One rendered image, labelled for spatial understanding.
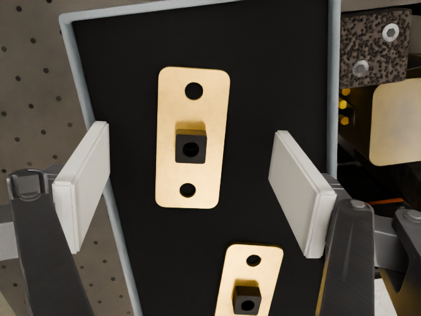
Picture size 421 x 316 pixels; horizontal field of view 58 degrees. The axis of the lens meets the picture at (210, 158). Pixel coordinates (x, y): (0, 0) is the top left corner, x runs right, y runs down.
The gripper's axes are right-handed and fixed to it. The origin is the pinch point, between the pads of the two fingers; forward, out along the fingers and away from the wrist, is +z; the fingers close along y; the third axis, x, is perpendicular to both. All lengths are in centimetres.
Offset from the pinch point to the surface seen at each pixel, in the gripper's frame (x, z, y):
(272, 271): -8.9, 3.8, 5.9
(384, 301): -16.6, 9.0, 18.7
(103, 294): -54, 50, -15
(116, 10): 6.7, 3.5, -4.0
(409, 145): -2.4, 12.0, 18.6
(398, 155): -3.4, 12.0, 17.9
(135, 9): 6.9, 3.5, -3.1
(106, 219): -35, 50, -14
